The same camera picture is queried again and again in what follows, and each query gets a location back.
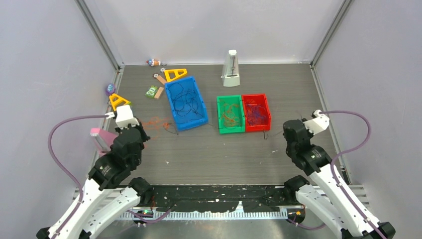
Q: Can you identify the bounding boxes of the purple round toy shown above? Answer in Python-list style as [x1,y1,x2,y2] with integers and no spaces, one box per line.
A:
[105,83,116,96]

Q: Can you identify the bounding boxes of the yellow triangle toy on green block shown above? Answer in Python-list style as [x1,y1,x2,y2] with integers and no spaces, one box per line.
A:
[108,93,131,111]

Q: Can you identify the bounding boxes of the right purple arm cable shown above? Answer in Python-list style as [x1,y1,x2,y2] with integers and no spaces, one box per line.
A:
[319,110,388,239]

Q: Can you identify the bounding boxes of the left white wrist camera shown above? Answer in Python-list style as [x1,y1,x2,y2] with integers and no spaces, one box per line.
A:
[105,105,140,129]

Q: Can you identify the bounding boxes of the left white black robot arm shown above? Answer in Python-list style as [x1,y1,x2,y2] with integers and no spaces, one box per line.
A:
[36,118,153,239]

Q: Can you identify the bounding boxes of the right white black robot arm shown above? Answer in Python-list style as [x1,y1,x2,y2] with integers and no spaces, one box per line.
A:
[283,117,396,239]

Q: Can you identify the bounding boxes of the small colourful figurine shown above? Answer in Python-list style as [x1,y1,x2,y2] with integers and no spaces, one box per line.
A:
[146,58,162,67]

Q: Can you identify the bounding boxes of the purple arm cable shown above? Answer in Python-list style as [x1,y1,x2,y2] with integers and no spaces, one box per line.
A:
[47,114,109,239]
[319,110,388,239]

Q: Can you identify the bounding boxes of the red plastic bin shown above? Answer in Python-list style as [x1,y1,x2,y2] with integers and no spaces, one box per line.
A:
[241,93,271,132]

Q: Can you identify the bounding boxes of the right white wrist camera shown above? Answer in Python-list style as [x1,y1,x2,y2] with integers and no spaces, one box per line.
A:
[303,110,330,135]

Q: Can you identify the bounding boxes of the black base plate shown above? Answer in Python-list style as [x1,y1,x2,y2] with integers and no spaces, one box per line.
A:
[138,185,302,213]

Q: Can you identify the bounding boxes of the pink tape dispenser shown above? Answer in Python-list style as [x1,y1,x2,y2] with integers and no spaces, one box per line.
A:
[90,128,117,156]

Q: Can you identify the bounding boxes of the tan wooden block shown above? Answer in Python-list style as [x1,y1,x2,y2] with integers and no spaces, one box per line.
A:
[154,87,164,99]

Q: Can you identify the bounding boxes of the orange cable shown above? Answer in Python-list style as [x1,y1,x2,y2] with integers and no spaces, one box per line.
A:
[142,116,172,131]
[221,103,243,127]

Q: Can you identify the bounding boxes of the blue plastic bin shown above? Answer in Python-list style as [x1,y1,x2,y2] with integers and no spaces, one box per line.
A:
[165,76,209,131]

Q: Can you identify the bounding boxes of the green plastic bin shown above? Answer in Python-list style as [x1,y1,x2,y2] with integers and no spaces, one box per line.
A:
[216,95,245,134]

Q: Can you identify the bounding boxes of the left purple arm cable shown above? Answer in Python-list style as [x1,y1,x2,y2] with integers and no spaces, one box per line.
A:
[47,114,109,239]

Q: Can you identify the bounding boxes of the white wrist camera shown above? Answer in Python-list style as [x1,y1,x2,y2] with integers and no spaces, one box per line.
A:
[303,110,330,135]
[105,105,140,129]

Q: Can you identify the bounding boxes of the white metronome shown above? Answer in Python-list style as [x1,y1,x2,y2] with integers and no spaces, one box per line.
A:
[221,50,240,87]

